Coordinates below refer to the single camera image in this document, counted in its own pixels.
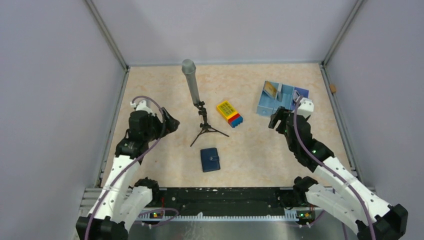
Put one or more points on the purple drawer right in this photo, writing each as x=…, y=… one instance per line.
x=304, y=92

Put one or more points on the light blue drawer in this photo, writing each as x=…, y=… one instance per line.
x=266, y=104
x=287, y=97

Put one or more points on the small wooden knob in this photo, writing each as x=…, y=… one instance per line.
x=332, y=88

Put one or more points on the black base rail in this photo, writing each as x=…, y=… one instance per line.
x=233, y=201

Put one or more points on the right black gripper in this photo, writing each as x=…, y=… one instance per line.
x=281, y=114

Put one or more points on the light blue drawer left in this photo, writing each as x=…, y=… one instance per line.
x=266, y=104

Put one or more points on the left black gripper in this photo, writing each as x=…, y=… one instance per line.
x=170, y=124

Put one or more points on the light blue drawer middle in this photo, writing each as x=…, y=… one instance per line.
x=287, y=97

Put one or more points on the black tripod stand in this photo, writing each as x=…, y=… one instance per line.
x=205, y=126

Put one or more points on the silver credit card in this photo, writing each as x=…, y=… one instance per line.
x=296, y=96

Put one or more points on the gold credit card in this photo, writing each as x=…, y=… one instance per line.
x=270, y=89

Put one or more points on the black credit card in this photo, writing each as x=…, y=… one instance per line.
x=279, y=95

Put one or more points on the dark blue card holder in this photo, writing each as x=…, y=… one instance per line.
x=210, y=160

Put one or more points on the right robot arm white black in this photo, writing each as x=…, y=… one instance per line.
x=352, y=203

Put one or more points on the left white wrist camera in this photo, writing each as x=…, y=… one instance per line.
x=143, y=105

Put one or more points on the grey microphone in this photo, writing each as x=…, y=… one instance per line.
x=188, y=68

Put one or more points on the white cable duct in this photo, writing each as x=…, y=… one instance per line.
x=290, y=216

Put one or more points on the yellow red blue toy block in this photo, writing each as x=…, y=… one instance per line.
x=229, y=113

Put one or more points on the aluminium frame front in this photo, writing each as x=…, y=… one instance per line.
x=323, y=226

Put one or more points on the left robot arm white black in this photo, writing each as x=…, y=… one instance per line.
x=115, y=211

